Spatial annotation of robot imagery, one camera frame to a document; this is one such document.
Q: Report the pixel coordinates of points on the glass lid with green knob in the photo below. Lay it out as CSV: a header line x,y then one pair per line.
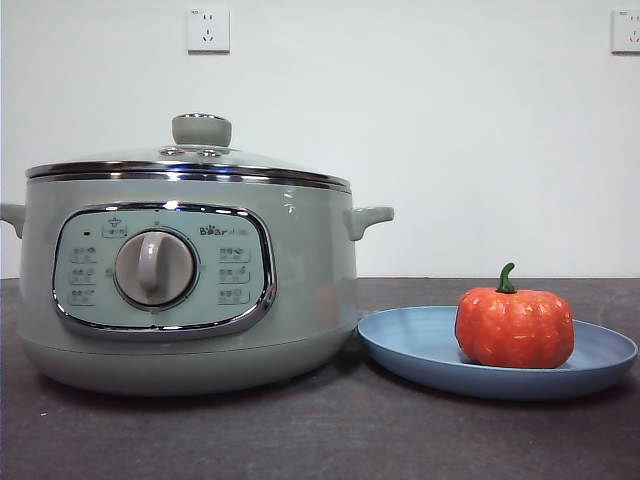
x,y
201,131

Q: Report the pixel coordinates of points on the orange pumpkin with green stem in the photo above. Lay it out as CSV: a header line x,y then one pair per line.
x,y
515,330

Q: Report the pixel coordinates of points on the pale green electric steamer pot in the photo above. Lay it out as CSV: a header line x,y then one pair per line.
x,y
310,280

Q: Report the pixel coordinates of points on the blue plate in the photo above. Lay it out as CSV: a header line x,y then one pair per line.
x,y
410,345

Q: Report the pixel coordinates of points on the white wall socket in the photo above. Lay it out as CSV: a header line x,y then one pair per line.
x,y
208,30
627,31

